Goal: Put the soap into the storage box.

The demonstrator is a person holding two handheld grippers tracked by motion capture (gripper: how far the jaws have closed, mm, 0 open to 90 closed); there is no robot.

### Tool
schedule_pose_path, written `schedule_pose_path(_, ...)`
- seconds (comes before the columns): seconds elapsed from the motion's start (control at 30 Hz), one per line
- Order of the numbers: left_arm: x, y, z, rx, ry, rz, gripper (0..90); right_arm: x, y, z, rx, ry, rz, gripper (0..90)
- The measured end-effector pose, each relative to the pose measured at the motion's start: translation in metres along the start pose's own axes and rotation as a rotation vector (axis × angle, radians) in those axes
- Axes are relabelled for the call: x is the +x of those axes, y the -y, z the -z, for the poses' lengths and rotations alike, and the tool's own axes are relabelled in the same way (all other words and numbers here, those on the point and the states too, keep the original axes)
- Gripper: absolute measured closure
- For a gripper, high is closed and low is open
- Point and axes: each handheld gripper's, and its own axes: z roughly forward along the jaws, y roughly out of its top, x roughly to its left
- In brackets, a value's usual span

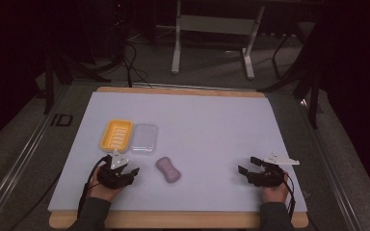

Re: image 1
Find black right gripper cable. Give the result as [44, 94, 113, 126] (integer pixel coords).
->
[281, 172, 298, 220]

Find black floor cables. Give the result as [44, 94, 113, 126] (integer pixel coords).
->
[120, 40, 153, 89]

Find white table mat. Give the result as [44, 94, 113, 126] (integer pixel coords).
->
[47, 90, 308, 214]

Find yellow soap dish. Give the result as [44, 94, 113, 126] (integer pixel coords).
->
[99, 118, 135, 154]

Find person's right hand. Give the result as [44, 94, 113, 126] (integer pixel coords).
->
[261, 170, 291, 204]

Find black tripod stand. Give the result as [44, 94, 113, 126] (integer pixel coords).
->
[257, 66, 323, 130]

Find person's left hand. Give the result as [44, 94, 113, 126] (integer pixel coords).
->
[86, 164, 125, 204]

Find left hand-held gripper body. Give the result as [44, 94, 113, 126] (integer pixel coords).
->
[96, 149, 134, 191]

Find pink soap bar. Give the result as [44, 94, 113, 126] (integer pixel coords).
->
[155, 156, 182, 184]

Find white metal stand frame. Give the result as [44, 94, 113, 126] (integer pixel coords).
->
[171, 0, 267, 81]

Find black chair leg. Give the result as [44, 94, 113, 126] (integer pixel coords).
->
[271, 34, 291, 80]

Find clear plastic lid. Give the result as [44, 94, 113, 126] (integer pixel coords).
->
[128, 122, 159, 156]

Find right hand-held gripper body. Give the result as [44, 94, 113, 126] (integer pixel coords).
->
[246, 151, 301, 189]

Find metal floor rail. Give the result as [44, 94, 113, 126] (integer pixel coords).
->
[0, 84, 70, 231]
[297, 97, 366, 231]

